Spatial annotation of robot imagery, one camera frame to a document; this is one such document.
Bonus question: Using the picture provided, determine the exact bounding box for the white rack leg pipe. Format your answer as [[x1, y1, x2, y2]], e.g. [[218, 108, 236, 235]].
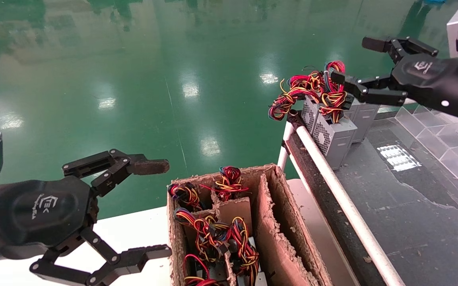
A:
[[277, 121, 295, 170]]

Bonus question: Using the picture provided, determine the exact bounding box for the worn cardboard divider box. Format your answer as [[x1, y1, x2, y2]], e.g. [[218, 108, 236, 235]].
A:
[[167, 164, 333, 286]]

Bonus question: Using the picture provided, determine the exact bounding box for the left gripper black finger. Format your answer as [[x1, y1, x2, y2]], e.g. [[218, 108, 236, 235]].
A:
[[62, 149, 170, 198]]

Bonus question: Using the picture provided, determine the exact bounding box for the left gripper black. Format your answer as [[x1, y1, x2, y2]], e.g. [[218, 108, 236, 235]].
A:
[[0, 177, 173, 286]]

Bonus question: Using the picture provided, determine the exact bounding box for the grey power supply with wires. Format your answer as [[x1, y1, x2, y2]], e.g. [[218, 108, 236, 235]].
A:
[[352, 100, 381, 143], [168, 183, 205, 210], [227, 216, 260, 278], [312, 60, 357, 170], [173, 209, 229, 255], [183, 254, 221, 286], [346, 99, 361, 120], [268, 71, 325, 135], [200, 166, 250, 201]]

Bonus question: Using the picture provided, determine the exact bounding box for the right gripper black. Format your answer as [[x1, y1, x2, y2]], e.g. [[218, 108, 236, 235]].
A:
[[330, 36, 458, 108]]

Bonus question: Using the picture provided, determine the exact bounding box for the clear acrylic compartment tray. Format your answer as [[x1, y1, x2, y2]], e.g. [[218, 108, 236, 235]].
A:
[[396, 104, 458, 201]]

